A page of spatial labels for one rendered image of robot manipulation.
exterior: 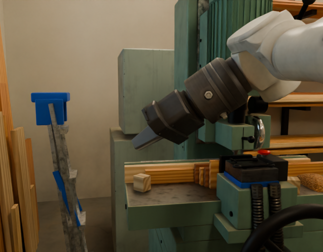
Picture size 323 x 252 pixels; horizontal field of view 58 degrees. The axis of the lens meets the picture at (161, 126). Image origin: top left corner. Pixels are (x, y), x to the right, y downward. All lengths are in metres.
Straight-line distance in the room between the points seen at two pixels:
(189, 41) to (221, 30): 0.23
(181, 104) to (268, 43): 0.16
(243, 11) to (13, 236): 1.81
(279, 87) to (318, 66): 0.17
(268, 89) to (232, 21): 0.39
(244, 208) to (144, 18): 2.80
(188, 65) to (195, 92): 0.59
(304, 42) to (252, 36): 0.10
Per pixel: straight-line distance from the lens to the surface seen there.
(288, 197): 0.71
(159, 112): 0.46
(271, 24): 0.42
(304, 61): 0.33
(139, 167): 0.86
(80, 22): 3.23
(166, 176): 0.86
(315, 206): 0.64
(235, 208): 0.68
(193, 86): 0.46
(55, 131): 1.43
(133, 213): 0.72
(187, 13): 1.07
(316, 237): 0.93
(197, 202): 0.74
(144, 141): 0.52
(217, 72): 0.46
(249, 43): 0.41
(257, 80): 0.47
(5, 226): 2.03
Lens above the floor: 1.17
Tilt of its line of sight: 7 degrees down
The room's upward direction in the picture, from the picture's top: straight up
